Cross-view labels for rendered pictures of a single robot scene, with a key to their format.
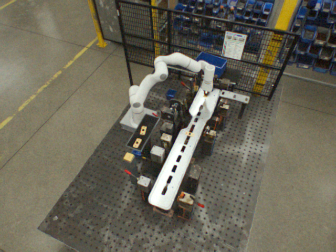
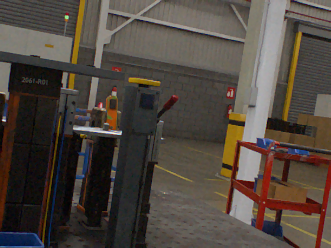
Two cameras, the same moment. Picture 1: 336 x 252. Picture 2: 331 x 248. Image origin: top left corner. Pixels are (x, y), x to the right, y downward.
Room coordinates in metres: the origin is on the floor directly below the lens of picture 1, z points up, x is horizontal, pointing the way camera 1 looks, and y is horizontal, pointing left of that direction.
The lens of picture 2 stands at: (1.90, 1.18, 1.11)
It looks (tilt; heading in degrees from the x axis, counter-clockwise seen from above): 3 degrees down; 220
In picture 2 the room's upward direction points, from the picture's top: 9 degrees clockwise
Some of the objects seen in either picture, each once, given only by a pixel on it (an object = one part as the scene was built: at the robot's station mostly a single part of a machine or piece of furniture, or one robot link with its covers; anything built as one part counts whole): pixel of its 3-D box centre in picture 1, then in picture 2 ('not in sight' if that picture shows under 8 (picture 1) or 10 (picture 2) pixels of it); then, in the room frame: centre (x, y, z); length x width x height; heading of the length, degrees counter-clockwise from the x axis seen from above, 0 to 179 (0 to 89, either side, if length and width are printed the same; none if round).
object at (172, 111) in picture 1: (172, 123); not in sight; (1.46, -0.04, 0.94); 0.18 x 0.13 x 0.49; 156
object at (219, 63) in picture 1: (210, 64); not in sight; (2.15, -0.48, 1.10); 0.30 x 0.17 x 0.13; 58
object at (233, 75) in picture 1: (199, 67); not in sight; (2.19, -0.37, 1.02); 0.90 x 0.22 x 0.03; 66
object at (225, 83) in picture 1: (222, 93); not in sight; (1.91, -0.61, 0.88); 0.08 x 0.08 x 0.36; 66
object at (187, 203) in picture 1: (186, 206); (98, 160); (0.67, -0.13, 0.88); 0.15 x 0.11 x 0.36; 66
